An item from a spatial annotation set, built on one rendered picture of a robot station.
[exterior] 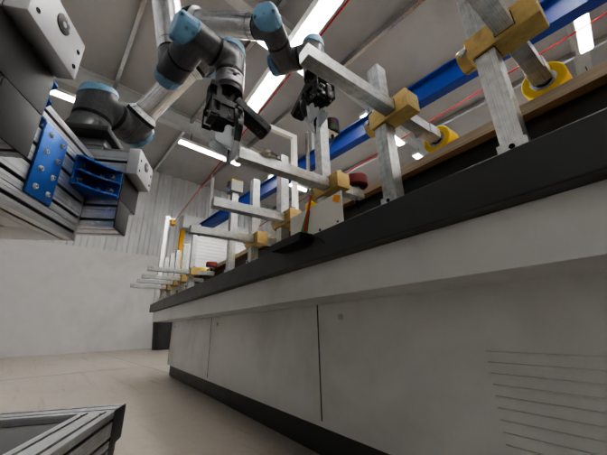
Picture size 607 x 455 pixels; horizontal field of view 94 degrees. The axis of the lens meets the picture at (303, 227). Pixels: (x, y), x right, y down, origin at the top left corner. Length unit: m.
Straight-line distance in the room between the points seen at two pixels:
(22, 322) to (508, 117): 8.50
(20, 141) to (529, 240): 0.84
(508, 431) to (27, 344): 8.33
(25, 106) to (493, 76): 0.81
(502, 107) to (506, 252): 0.25
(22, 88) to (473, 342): 1.01
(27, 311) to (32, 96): 7.93
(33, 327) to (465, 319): 8.29
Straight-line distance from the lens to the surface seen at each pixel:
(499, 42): 0.71
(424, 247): 0.64
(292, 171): 0.79
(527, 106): 0.84
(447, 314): 0.84
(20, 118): 0.68
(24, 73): 0.71
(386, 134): 0.77
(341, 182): 0.84
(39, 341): 8.53
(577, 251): 0.55
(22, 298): 8.56
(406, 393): 0.94
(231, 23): 1.11
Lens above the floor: 0.44
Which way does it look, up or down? 19 degrees up
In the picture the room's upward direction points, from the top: 2 degrees counter-clockwise
